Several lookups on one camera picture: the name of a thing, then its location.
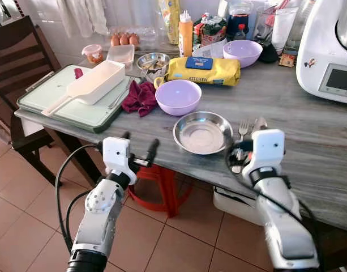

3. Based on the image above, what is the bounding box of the pale green cutting board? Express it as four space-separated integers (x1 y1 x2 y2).
16 64 135 134

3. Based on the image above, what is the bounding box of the steel spoon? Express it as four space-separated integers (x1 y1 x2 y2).
250 116 269 137

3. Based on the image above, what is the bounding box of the small steel bowl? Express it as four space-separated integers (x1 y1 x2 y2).
136 52 171 79

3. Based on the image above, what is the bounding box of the maroon cloth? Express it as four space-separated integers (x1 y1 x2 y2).
121 80 158 118

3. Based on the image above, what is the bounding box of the dark sauce bottle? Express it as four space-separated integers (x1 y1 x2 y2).
226 10 251 41

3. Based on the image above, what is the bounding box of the white hanging towel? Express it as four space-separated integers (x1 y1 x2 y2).
56 0 109 38

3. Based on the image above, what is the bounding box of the white kitchen appliance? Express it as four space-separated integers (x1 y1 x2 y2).
295 0 347 106

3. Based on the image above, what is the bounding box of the yellow packet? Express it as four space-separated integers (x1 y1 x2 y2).
158 0 181 45

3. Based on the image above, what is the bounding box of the small pink lidded cup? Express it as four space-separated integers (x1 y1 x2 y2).
82 44 104 65

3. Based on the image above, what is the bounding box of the steel plate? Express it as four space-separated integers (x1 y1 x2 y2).
173 111 234 156

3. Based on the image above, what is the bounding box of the white storage box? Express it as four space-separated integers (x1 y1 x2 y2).
212 185 265 226

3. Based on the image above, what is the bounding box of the grey marble top table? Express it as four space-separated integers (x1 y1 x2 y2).
14 48 347 233

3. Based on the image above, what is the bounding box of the steel fork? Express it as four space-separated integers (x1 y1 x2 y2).
231 118 251 174

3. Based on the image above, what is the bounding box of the white plastic scoop container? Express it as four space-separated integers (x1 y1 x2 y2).
41 59 127 118

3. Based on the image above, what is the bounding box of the clear plastic container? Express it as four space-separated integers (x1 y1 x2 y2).
106 44 136 72

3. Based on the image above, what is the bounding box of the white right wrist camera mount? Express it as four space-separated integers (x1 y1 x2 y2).
243 129 286 175

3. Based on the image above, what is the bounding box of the red plastic stool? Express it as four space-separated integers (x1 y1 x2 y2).
126 164 194 219

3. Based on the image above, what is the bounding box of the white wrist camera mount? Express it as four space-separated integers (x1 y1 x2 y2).
243 129 286 175
102 136 138 177

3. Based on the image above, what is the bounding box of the purple plastic bowl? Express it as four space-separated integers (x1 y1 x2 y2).
222 39 264 69
155 79 203 117

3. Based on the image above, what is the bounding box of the green snack bag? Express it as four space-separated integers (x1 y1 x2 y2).
192 14 228 49

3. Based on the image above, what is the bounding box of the yellow mug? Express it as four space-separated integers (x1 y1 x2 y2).
153 75 169 91

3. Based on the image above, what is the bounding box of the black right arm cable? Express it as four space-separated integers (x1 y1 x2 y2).
225 144 328 270

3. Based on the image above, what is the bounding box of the orange sauce bottle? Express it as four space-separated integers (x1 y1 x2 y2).
178 10 194 58

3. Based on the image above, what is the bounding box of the yellow kitchen towel pack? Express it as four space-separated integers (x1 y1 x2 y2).
166 56 242 87

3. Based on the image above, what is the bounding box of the dark wooden chair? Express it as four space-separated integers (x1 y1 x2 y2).
0 15 69 188

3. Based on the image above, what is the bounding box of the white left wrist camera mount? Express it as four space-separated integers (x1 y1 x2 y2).
102 136 138 177

